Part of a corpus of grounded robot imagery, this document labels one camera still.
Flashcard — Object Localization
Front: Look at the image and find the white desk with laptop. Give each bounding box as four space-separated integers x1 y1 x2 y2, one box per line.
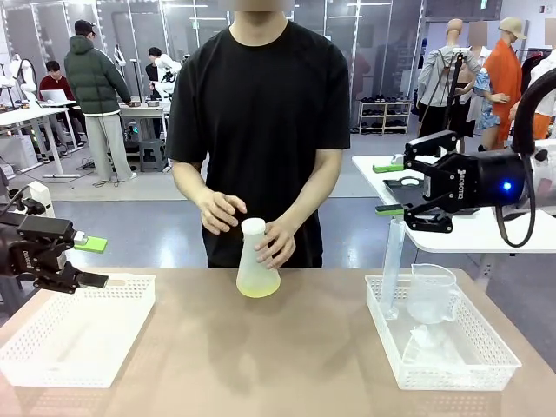
0 105 83 180

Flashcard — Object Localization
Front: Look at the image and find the beige cap on mannequin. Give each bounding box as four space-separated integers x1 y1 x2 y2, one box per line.
498 17 528 41

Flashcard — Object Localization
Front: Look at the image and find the person's black t-shirt torso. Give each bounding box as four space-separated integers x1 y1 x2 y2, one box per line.
164 19 351 268

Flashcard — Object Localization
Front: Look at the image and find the man in green puffer jacket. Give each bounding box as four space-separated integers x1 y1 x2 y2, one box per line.
63 18 138 182

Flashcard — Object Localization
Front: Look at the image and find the clear plastic measuring beaker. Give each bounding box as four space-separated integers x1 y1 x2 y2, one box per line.
405 262 462 328

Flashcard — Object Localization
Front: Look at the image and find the white desk with bowls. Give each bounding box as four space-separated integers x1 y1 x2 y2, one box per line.
118 100 175 169

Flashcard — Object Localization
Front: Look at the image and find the grey step stool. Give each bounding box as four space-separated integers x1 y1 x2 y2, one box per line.
138 138 169 173

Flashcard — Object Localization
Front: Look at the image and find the translucent plastic conical flask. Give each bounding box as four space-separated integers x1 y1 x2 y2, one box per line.
235 228 281 299

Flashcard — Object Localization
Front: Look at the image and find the person's right hand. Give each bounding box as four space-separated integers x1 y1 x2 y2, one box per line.
196 189 248 236

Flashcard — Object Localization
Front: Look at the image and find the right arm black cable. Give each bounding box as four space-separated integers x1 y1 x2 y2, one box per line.
494 64 556 249

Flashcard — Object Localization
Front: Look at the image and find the black tripod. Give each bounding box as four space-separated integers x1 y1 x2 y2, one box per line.
418 47 468 136

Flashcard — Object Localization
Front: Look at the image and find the person in blue floral clothes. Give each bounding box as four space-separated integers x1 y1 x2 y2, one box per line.
466 20 512 151

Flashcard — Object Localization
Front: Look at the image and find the mannequin in grey shirt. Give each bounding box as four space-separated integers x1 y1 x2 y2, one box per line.
411 17 484 147

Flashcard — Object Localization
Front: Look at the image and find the person's right forearm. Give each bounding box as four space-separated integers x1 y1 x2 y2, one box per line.
171 157 215 206

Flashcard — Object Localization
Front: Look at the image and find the mannequin in orange shirt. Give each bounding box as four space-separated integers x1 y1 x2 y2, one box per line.
483 17 529 147

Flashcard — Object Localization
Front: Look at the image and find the white side table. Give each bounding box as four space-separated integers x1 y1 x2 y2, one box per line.
351 154 556 269

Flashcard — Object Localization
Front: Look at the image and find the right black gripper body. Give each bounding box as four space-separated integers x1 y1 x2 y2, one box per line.
422 149 528 215

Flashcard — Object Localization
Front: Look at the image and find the translucent plastic funnel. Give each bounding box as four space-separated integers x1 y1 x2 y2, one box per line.
400 322 467 367

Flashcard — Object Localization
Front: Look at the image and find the white box device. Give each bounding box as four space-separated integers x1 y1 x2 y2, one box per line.
25 179 56 218

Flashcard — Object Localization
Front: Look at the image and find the clear plastic graduated cylinder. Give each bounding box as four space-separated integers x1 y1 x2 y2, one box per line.
379 216 407 321

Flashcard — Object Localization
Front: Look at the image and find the seated man in red top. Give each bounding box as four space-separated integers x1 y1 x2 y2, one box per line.
37 60 78 104

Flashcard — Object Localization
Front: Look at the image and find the background man in black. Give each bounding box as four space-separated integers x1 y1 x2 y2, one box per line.
144 46 167 99

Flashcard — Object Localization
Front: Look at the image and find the person's left hand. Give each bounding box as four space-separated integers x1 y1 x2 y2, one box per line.
254 215 298 271

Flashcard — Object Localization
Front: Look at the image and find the black camera mount with cable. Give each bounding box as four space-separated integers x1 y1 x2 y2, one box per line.
0 189 47 226

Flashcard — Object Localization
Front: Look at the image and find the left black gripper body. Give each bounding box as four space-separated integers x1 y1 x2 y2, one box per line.
0 223 69 281

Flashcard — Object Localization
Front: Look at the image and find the person's left forearm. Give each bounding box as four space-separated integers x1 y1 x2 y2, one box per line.
277 147 345 230

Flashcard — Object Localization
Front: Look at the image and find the black tray with handles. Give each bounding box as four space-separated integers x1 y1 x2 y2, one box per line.
382 175 480 217

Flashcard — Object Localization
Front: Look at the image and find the white shoe rack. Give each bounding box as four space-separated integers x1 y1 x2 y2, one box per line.
357 99 414 136

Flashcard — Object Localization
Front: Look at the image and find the white perforated plastic basket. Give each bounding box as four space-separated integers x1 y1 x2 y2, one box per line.
0 273 157 388
364 273 523 392

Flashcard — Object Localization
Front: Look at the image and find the silver laptop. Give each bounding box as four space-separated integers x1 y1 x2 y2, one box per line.
39 88 76 106

